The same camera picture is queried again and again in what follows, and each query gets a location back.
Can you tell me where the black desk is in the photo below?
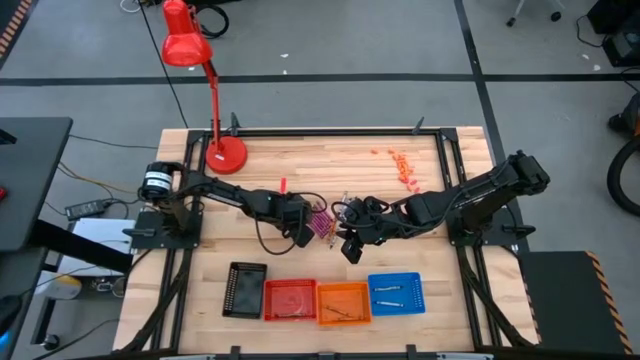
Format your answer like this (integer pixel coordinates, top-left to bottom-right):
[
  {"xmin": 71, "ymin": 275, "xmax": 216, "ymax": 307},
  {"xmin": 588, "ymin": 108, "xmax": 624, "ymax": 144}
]
[{"xmin": 0, "ymin": 117, "xmax": 74, "ymax": 253}]

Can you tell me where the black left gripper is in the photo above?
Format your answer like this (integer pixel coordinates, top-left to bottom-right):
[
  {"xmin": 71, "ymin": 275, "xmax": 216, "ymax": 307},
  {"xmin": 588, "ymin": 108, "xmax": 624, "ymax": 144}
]
[{"xmin": 272, "ymin": 192, "xmax": 324, "ymax": 236}]

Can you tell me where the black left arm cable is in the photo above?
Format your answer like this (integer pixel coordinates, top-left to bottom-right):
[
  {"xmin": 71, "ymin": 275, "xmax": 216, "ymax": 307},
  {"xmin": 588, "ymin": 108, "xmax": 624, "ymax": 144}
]
[{"xmin": 253, "ymin": 191, "xmax": 330, "ymax": 256}]

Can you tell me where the white box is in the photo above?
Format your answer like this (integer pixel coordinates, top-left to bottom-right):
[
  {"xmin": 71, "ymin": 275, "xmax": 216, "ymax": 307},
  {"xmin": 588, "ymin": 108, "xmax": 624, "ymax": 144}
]
[{"xmin": 57, "ymin": 217, "xmax": 137, "ymax": 277}]

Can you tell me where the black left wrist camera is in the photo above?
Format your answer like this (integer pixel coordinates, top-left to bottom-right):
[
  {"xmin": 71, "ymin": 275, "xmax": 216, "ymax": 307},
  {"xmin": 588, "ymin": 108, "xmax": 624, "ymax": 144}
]
[{"xmin": 293, "ymin": 223, "xmax": 317, "ymax": 249}]

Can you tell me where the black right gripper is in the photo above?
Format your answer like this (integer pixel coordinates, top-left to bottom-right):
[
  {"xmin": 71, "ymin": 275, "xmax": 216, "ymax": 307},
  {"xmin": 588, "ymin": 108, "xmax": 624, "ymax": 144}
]
[{"xmin": 333, "ymin": 197, "xmax": 396, "ymax": 246}]

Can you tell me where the white chair base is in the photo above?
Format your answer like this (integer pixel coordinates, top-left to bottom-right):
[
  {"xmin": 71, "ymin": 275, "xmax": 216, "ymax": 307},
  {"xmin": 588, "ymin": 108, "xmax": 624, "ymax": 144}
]
[{"xmin": 505, "ymin": 0, "xmax": 565, "ymax": 28}]

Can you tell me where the red slotted plastic basket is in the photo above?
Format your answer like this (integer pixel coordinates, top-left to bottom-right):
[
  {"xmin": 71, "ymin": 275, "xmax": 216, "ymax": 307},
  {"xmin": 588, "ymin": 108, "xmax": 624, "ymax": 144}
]
[{"xmin": 263, "ymin": 278, "xmax": 318, "ymax": 322}]

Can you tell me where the orange slotted plastic basket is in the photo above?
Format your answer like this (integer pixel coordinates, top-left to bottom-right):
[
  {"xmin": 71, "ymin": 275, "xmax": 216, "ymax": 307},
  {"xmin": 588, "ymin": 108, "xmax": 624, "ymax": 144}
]
[{"xmin": 316, "ymin": 282, "xmax": 373, "ymax": 327}]

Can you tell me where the black aluminium table frame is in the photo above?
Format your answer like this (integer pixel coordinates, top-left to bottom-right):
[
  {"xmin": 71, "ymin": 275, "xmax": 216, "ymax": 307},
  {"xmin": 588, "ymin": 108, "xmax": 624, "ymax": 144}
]
[{"xmin": 112, "ymin": 113, "xmax": 539, "ymax": 360}]

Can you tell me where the black desk support beam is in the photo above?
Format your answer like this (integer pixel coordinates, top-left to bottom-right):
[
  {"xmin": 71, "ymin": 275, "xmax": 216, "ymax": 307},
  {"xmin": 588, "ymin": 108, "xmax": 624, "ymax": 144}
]
[{"xmin": 27, "ymin": 218, "xmax": 134, "ymax": 275}]

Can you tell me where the black equipment case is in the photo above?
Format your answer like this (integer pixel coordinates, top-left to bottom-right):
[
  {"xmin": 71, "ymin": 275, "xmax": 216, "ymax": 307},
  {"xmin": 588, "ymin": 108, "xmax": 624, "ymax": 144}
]
[{"xmin": 587, "ymin": 0, "xmax": 640, "ymax": 69}]

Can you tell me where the black power adapter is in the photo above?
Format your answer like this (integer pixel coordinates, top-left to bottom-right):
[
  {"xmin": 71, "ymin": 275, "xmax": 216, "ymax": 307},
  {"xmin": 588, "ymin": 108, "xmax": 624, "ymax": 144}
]
[{"xmin": 64, "ymin": 198, "xmax": 114, "ymax": 222}]

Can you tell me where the black cable coil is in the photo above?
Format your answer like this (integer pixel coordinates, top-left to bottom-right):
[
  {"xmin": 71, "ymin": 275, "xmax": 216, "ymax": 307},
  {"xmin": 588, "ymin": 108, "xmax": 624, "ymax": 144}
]
[{"xmin": 197, "ymin": 2, "xmax": 231, "ymax": 40}]

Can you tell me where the hazard striped black mat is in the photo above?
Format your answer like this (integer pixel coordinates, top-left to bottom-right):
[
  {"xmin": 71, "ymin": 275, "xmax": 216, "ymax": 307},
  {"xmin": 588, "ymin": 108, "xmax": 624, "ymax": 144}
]
[{"xmin": 0, "ymin": 0, "xmax": 34, "ymax": 64}]

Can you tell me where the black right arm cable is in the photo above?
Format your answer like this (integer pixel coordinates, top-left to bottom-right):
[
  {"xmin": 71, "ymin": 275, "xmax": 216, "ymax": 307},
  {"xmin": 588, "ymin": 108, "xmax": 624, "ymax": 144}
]
[{"xmin": 330, "ymin": 195, "xmax": 401, "ymax": 236}]

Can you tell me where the black hose ring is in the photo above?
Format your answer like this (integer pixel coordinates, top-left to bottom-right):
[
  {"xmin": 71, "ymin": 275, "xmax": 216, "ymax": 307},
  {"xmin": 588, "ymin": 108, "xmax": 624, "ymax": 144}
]
[{"xmin": 606, "ymin": 137, "xmax": 640, "ymax": 218}]

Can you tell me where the black lamp cord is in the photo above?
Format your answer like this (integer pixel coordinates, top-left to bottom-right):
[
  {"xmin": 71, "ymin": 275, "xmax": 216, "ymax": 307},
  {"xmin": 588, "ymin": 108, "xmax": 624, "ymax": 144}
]
[{"xmin": 137, "ymin": 0, "xmax": 190, "ymax": 129}]

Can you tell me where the pale yellow round object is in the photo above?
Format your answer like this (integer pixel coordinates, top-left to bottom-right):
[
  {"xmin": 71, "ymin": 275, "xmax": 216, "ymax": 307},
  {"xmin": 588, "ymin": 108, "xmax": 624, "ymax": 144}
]
[{"xmin": 34, "ymin": 273, "xmax": 84, "ymax": 301}]

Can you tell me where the dark rounded device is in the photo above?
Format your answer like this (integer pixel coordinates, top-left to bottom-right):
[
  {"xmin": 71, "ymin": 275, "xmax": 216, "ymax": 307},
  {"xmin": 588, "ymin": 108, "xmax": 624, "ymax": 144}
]
[{"xmin": 0, "ymin": 294, "xmax": 25, "ymax": 360}]

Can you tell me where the red desk lamp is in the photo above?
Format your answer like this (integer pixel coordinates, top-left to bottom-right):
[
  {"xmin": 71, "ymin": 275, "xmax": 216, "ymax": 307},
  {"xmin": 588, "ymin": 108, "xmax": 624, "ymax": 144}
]
[{"xmin": 160, "ymin": 0, "xmax": 249, "ymax": 176}]

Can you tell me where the blue slotted plastic basket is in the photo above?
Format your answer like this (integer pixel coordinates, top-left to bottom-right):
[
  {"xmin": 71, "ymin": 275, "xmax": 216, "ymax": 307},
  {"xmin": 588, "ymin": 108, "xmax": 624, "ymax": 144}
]
[{"xmin": 367, "ymin": 271, "xmax": 427, "ymax": 317}]

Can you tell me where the thin black floor cable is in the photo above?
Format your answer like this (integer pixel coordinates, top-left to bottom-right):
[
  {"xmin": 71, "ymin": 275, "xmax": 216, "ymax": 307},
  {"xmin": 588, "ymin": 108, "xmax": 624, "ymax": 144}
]
[{"xmin": 68, "ymin": 133, "xmax": 159, "ymax": 150}]

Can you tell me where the black slotted plastic basket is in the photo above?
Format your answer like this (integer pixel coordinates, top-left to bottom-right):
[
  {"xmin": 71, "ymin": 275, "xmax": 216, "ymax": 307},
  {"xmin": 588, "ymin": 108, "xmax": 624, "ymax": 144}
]
[{"xmin": 222, "ymin": 261, "xmax": 268, "ymax": 320}]

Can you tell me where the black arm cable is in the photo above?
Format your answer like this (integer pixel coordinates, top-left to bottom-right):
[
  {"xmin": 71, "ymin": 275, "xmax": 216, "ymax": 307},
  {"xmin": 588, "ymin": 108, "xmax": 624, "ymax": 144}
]
[
  {"xmin": 253, "ymin": 191, "xmax": 330, "ymax": 256},
  {"xmin": 330, "ymin": 195, "xmax": 401, "ymax": 236}
]

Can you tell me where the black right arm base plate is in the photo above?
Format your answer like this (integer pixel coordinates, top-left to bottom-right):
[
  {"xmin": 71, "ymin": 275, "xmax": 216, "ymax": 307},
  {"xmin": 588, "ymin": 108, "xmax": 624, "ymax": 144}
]
[{"xmin": 446, "ymin": 207, "xmax": 537, "ymax": 249}]

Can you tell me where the black hazard-edged platform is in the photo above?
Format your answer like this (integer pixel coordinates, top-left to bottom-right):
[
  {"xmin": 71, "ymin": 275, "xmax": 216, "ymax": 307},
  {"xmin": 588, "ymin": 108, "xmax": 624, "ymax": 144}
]
[{"xmin": 517, "ymin": 249, "xmax": 636, "ymax": 356}]

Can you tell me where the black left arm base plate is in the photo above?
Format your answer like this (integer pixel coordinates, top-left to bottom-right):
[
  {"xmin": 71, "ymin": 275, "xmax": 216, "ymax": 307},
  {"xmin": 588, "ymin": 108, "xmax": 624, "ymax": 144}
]
[{"xmin": 122, "ymin": 209, "xmax": 204, "ymax": 251}]

